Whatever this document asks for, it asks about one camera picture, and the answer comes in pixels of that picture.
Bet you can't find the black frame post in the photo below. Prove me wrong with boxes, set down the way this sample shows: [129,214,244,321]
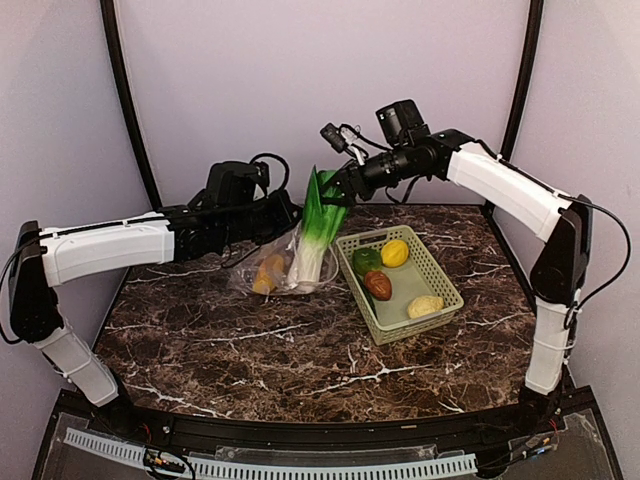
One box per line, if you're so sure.
[500,0,544,162]
[99,0,162,209]

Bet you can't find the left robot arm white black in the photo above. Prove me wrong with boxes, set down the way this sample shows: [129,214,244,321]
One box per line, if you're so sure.
[5,190,302,436]

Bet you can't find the green pepper toy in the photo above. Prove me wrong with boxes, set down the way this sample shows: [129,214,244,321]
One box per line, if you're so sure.
[352,247,382,277]

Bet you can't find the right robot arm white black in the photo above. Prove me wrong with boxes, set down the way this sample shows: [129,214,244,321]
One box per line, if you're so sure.
[328,126,598,396]

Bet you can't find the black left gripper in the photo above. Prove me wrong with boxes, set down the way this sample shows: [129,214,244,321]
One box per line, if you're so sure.
[221,188,306,246]

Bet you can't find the white slotted cable duct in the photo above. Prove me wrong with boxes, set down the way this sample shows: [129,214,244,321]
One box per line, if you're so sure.
[64,427,477,479]

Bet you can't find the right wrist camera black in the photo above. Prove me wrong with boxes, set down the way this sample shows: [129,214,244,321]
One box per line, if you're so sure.
[376,99,431,149]

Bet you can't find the orange yellow toy food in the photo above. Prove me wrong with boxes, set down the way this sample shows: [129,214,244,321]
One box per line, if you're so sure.
[252,254,285,295]

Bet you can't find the dark green cucumber toy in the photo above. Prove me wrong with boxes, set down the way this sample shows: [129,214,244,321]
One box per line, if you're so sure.
[357,277,376,316]

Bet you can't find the left black frame post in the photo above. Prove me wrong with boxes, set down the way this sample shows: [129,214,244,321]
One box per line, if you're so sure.
[99,0,162,209]

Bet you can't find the pale yellow walnut toy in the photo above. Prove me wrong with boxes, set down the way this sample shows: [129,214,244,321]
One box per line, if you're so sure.
[407,295,444,319]

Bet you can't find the pale green plastic basket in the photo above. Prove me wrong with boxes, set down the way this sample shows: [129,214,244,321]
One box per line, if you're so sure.
[336,225,464,345]

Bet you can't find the right black frame post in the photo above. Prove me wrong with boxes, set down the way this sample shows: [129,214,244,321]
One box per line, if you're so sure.
[500,0,544,162]

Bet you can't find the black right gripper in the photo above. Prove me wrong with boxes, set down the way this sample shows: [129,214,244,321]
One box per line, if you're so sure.
[314,142,426,205]

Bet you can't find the yellow lemon toy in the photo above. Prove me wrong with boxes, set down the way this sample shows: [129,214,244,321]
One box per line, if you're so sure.
[380,239,409,268]

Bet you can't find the clear zip top bag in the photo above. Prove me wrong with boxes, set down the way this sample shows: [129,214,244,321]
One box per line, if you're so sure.
[228,227,339,296]

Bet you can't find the green white bok choy toy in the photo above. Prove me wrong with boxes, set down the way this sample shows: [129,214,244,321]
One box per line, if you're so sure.
[287,167,348,293]

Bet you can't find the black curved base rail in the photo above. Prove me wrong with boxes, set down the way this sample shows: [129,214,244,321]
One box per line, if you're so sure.
[57,387,615,470]

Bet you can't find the brown mushroom toy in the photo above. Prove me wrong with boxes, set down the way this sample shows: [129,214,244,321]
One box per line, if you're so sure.
[364,270,393,301]

